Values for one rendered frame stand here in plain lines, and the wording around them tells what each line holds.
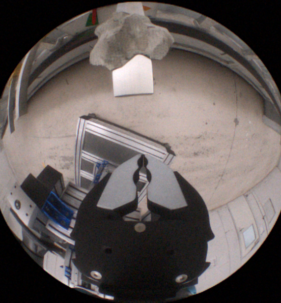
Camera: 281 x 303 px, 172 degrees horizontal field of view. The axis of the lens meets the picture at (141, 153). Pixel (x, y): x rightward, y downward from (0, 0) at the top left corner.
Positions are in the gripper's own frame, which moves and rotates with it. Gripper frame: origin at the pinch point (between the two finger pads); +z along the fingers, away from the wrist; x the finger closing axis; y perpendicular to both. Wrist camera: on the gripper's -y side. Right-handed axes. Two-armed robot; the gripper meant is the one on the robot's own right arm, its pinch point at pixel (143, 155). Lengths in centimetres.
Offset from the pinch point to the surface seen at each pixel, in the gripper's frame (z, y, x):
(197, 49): 66, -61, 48
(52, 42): 8.0, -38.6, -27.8
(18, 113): -2.5, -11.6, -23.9
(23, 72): -2.2, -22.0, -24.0
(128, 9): -3.2, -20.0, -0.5
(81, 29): 10.3, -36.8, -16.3
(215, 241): -9, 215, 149
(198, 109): 83, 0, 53
